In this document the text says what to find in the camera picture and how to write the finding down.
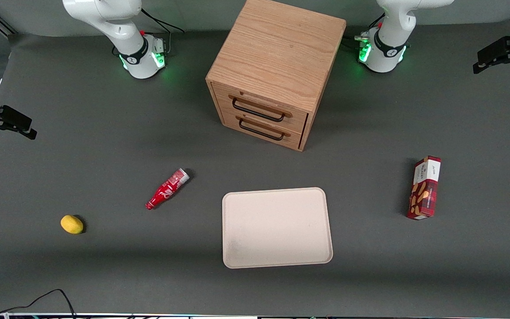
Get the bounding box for red cookie box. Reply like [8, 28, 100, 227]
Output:
[407, 156, 442, 221]

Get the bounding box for beige rectangular tray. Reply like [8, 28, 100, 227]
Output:
[222, 187, 333, 269]

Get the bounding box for yellow lemon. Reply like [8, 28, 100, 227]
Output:
[60, 215, 84, 234]

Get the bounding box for red cola bottle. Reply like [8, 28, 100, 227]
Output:
[145, 168, 190, 210]

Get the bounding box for wooden drawer cabinet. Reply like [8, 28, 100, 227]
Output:
[205, 0, 347, 152]

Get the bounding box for black base cable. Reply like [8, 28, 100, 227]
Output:
[141, 8, 185, 54]

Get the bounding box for black floor cable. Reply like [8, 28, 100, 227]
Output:
[0, 289, 77, 319]

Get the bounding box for wooden drawer with black handle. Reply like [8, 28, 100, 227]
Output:
[220, 109, 303, 149]
[213, 83, 309, 132]

